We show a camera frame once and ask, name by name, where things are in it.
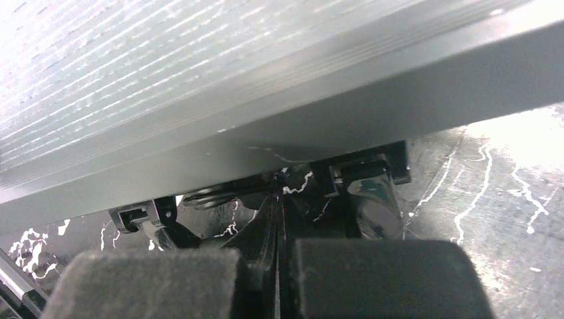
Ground black foam-lined poker case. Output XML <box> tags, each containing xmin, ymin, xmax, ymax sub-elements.
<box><xmin>0</xmin><ymin>0</ymin><xmax>564</xmax><ymax>319</ymax></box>

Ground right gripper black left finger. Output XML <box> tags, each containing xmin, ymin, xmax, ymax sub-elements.
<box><xmin>42</xmin><ymin>249</ymin><xmax>249</xmax><ymax>318</ymax></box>

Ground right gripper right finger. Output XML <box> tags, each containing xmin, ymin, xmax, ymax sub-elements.
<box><xmin>290</xmin><ymin>239</ymin><xmax>494</xmax><ymax>318</ymax></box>

